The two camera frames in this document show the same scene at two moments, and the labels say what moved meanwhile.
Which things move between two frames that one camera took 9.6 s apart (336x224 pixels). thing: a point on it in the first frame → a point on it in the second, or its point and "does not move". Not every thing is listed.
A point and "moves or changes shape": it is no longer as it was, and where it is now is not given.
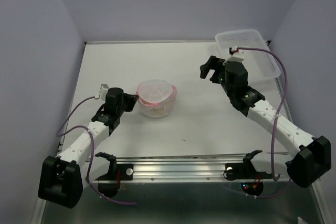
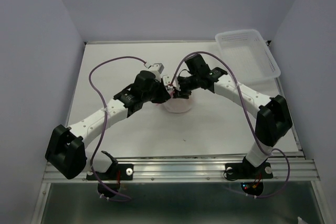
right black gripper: [213, 64] → [181, 94]
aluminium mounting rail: [178, 169] does not move
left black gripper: [131, 99] → [164, 96]
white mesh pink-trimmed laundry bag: [157, 97] moves or changes shape
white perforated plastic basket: [259, 64] does not move
